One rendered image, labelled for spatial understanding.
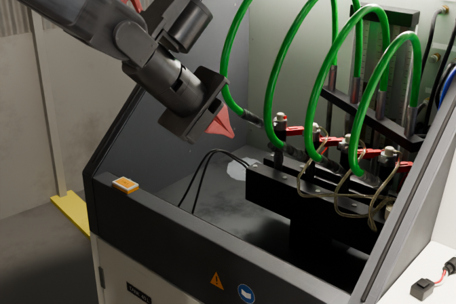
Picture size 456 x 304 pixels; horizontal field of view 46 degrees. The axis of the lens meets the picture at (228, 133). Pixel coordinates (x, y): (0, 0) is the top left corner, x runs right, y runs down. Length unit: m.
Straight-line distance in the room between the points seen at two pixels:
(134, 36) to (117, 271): 0.78
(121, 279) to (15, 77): 1.59
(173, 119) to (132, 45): 0.15
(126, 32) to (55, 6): 0.08
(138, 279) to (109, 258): 0.10
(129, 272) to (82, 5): 0.78
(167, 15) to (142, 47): 0.06
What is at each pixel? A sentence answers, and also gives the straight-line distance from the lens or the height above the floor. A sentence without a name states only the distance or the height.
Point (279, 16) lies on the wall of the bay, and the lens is 1.41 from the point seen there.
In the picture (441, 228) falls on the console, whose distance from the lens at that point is 0.99.
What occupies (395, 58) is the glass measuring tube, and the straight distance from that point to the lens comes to 1.24.
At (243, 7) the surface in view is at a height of 1.34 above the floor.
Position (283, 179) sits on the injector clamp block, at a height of 0.98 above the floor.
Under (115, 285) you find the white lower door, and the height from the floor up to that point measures 0.67.
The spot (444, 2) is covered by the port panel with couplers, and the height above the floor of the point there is 1.31.
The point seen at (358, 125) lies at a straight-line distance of 0.85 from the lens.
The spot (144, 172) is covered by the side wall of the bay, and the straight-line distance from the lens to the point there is 1.32.
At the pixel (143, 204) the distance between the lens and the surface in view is 1.10.
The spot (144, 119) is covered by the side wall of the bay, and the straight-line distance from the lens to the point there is 1.26.
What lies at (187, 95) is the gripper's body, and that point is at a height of 1.29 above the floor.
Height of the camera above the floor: 1.54
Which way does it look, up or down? 25 degrees down
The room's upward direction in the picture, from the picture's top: straight up
